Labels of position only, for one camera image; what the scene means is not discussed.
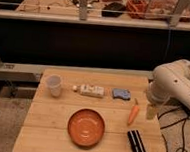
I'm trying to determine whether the grey metal post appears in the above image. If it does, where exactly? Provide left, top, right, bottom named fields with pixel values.
left=79, top=0, right=88, bottom=20

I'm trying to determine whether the orange carrot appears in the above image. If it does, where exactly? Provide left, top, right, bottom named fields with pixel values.
left=127, top=98, right=139, bottom=125

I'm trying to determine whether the white glue bottle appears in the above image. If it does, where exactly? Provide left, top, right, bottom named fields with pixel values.
left=72, top=84, right=104, bottom=98

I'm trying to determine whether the orange crate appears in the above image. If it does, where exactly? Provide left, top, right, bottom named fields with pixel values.
left=126, top=0, right=148, bottom=19

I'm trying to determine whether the orange plate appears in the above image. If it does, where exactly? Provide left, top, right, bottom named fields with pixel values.
left=67, top=109, right=105, bottom=147

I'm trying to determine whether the black whiteboard eraser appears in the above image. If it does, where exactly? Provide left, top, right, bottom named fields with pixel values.
left=127, top=130, right=146, bottom=152

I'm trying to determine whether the black bag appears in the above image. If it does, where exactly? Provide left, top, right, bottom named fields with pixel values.
left=101, top=2, right=126, bottom=18

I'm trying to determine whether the blue sponge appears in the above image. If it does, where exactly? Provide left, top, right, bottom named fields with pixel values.
left=112, top=88, right=131, bottom=101

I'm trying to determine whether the black cable on floor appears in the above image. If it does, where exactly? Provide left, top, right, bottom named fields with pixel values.
left=154, top=105, right=190, bottom=152

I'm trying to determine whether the translucent plastic cup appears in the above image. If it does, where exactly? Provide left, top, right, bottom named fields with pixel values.
left=46, top=75, right=62, bottom=97

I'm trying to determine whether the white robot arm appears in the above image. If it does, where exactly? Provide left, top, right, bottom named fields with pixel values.
left=146, top=59, right=190, bottom=120

